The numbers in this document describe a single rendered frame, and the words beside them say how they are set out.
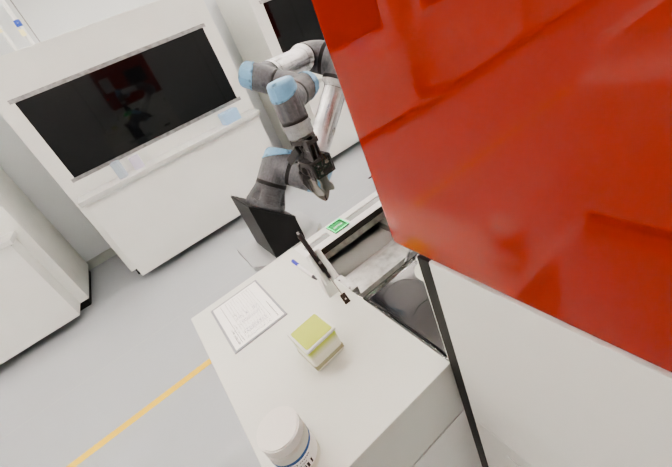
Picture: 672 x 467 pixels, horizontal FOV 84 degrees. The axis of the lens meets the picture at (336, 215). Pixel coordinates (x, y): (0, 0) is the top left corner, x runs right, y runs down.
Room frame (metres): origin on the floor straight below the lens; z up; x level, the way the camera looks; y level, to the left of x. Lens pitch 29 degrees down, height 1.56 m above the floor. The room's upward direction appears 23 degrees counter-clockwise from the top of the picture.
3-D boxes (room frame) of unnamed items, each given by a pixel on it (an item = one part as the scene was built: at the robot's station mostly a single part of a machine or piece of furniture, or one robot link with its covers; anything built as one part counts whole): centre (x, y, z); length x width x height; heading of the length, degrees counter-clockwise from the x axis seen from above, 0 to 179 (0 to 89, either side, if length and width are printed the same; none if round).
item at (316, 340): (0.55, 0.14, 1.00); 0.07 x 0.07 x 0.07; 27
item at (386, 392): (0.63, 0.20, 0.89); 0.62 x 0.35 x 0.14; 24
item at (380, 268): (0.87, -0.10, 0.87); 0.36 x 0.08 x 0.03; 114
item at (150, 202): (3.81, 1.28, 1.00); 1.80 x 1.08 x 2.00; 114
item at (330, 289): (0.70, 0.08, 1.03); 0.06 x 0.04 x 0.13; 24
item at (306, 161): (0.98, 0.00, 1.22); 0.09 x 0.08 x 0.12; 24
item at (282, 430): (0.36, 0.21, 1.01); 0.07 x 0.07 x 0.10
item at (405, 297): (0.63, -0.22, 0.90); 0.34 x 0.34 x 0.01; 24
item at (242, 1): (4.69, -0.74, 1.00); 1.80 x 1.08 x 2.00; 114
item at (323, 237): (1.06, -0.11, 0.89); 0.55 x 0.09 x 0.14; 114
